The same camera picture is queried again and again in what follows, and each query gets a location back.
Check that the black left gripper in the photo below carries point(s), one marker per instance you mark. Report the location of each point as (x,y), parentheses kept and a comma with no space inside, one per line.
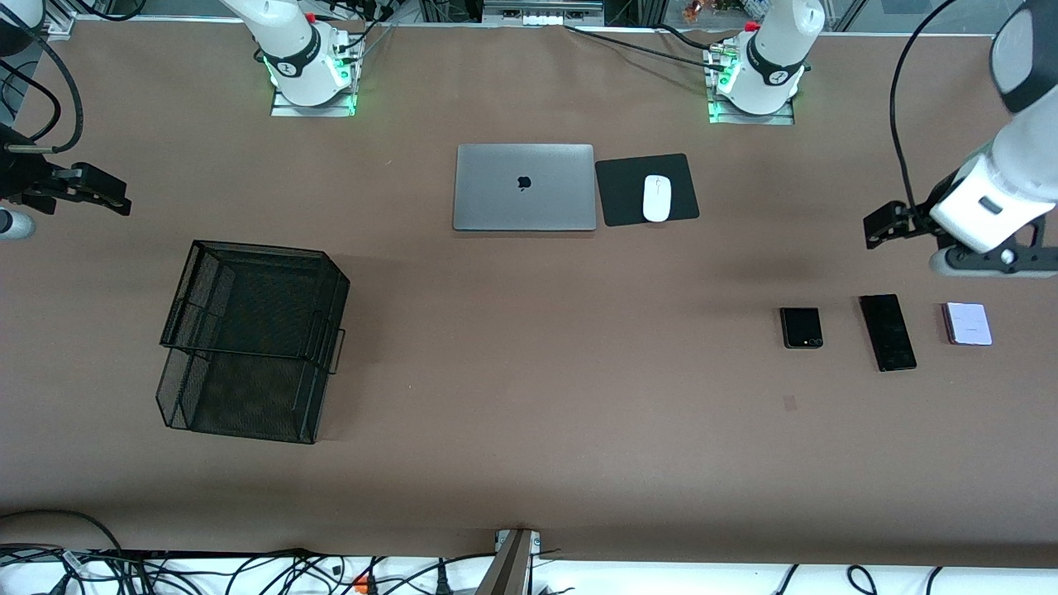
(925,211)

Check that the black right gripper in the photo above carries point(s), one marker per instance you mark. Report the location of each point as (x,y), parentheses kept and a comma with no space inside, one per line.
(18,175)

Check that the black slab smartphone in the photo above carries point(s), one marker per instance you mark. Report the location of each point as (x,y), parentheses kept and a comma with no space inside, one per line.
(888,332)

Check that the lilac flip phone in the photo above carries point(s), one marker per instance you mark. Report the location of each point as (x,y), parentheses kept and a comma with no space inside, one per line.
(969,324)

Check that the black flip phone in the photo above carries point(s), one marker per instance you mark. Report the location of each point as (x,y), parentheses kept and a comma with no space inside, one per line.
(802,328)

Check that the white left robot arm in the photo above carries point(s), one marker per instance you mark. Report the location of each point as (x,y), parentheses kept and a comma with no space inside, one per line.
(773,49)

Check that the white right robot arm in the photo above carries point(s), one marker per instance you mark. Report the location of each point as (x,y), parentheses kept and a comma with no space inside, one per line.
(293,49)

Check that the black mesh two-tier tray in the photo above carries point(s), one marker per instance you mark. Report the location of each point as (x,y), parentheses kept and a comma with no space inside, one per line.
(248,306)

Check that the white computer mouse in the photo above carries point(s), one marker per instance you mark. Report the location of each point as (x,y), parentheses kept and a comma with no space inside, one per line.
(657,198)

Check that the black mouse pad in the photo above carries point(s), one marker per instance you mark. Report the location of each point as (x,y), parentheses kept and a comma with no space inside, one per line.
(620,194)

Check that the grey closed laptop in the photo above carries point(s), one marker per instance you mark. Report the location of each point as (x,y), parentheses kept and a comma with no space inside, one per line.
(496,198)

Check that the grey power strip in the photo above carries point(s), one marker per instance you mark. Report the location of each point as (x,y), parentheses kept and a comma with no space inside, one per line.
(541,18)

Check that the aluminium arm base plate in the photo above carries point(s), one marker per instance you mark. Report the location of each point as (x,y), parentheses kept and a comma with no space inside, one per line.
(781,119)
(285,110)

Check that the aluminium frame corner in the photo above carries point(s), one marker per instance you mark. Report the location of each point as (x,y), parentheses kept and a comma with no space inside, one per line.
(59,29)

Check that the grey metal camera bracket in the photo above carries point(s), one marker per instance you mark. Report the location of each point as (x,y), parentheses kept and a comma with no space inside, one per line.
(508,570)

